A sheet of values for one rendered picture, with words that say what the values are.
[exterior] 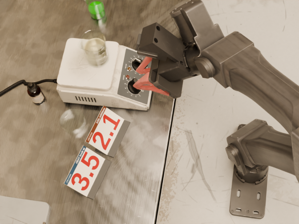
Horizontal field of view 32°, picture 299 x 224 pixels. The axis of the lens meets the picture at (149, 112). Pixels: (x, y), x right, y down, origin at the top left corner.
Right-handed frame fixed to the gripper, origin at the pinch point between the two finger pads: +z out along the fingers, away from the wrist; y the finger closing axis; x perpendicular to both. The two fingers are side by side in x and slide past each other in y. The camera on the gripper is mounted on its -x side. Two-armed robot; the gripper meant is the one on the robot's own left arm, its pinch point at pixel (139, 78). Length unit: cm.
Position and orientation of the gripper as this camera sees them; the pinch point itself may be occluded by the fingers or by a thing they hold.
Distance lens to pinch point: 105.8
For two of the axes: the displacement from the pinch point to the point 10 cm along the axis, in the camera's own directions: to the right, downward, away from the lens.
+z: -7.1, 1.9, 6.8
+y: -1.6, 9.0, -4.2
